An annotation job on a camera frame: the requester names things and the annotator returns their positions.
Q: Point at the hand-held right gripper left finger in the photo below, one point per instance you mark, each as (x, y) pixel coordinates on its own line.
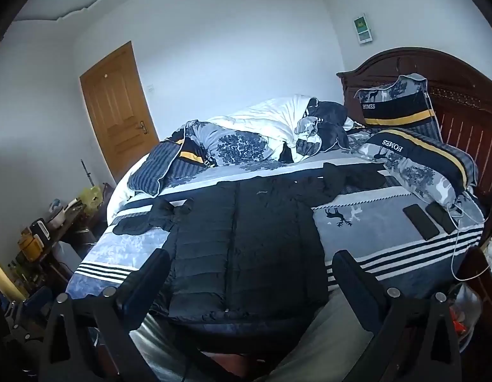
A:
(139, 289)

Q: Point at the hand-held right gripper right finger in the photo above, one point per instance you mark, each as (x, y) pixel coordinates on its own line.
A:
(350, 282)

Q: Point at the black puffer jacket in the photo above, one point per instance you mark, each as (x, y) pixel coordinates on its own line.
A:
(250, 246)

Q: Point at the bed with printed bedsheet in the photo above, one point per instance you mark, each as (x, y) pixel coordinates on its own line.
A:
(369, 223)

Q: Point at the black smartphone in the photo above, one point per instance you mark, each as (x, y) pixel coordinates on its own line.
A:
(421, 222)
(441, 217)

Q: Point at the cluttered wooden side table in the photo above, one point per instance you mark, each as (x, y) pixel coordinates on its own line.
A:
(67, 230)

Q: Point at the yellow bag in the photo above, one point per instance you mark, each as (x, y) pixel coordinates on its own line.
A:
(90, 199)

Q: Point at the clear plastic bag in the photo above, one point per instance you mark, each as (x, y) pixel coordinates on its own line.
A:
(466, 310)

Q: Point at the printed pillow with yellow stripe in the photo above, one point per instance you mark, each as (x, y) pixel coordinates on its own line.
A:
(393, 107)
(423, 159)

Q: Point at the crumpled printed duvet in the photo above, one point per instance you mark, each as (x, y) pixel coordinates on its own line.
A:
(238, 143)

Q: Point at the wooden door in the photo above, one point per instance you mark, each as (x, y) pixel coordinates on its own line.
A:
(114, 99)

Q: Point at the dark wooden headboard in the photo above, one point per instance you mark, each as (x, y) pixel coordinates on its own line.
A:
(468, 99)

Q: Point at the green and white wall panel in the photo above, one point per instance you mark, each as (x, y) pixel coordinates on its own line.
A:
(363, 28)

